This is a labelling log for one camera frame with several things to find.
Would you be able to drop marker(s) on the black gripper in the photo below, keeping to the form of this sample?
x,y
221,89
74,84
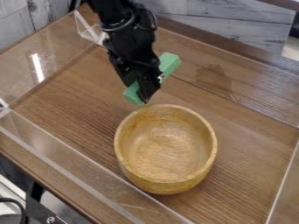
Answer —
x,y
130,48

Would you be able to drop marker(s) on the green rectangular block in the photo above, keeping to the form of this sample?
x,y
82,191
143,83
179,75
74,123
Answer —
x,y
170,62

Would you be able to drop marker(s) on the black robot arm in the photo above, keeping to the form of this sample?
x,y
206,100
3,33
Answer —
x,y
121,13

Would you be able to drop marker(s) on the brown wooden bowl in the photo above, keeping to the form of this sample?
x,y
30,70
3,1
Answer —
x,y
166,147

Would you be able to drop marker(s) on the clear acrylic tray wall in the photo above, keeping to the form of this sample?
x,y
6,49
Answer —
x,y
65,105

